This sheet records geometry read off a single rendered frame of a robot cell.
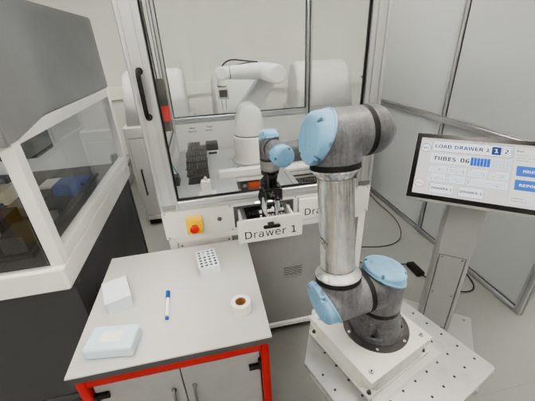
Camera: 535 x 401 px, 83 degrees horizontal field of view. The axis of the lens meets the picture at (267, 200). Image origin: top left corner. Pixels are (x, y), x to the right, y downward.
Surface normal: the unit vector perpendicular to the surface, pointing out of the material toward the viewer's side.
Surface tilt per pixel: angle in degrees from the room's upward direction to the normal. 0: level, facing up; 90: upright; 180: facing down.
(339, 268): 81
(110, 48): 90
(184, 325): 0
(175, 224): 90
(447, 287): 90
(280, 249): 90
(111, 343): 0
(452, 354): 0
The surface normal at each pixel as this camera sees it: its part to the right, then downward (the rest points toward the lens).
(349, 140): 0.32, 0.26
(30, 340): 0.21, 0.44
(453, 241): -0.46, 0.43
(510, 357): -0.04, -0.89
